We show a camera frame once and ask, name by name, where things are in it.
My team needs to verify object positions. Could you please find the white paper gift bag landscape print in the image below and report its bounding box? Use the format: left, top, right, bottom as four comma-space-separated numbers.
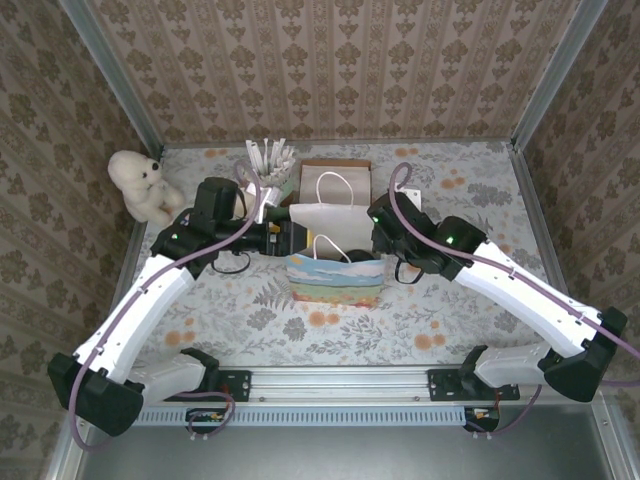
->
284, 172, 389, 311

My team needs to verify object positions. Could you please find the white paper napkin stack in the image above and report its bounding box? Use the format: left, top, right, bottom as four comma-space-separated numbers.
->
301, 166, 372, 205

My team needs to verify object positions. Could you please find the floral patterned table mat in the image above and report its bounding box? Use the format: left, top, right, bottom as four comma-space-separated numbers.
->
124, 141, 576, 369

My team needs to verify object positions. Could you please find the shallow brown cardboard box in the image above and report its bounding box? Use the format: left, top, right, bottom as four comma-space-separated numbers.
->
298, 158, 375, 206

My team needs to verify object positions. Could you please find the white teddy bear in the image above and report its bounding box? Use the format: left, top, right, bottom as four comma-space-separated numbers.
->
108, 149, 185, 225

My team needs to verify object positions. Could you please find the black connector box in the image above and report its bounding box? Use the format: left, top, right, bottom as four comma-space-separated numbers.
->
185, 407, 225, 425
463, 405, 502, 432

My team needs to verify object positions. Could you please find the grey metal shelf panel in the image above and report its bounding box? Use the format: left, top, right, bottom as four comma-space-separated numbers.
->
47, 404, 640, 480

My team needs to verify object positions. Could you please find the thin black right camera cable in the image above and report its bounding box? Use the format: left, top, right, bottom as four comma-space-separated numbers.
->
394, 252, 426, 285

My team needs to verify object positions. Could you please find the thin black camera cable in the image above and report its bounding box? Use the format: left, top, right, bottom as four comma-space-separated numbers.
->
212, 249, 250, 275
394, 252, 426, 285

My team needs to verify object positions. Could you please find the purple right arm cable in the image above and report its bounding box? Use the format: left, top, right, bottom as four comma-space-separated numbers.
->
388, 162, 640, 441

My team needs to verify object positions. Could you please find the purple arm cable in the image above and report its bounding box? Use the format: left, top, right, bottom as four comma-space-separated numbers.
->
69, 160, 266, 453
388, 162, 640, 441

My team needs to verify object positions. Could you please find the thin black left camera cable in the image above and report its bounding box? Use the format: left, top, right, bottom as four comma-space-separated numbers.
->
212, 249, 250, 275

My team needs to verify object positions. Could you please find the aluminium side rail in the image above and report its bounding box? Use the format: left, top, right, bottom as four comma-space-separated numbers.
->
102, 219, 149, 331
509, 142, 591, 364

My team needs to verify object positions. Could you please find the aluminium mounting rail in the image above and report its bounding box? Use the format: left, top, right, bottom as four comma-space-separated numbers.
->
74, 364, 614, 404

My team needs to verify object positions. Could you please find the aluminium frame post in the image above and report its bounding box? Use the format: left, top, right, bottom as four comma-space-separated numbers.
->
57, 0, 166, 156
509, 0, 617, 151

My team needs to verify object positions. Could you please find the grey slotted cable duct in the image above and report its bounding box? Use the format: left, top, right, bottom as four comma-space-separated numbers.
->
89, 404, 501, 427

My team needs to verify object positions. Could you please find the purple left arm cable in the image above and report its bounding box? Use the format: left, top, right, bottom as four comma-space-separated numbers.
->
69, 160, 266, 453

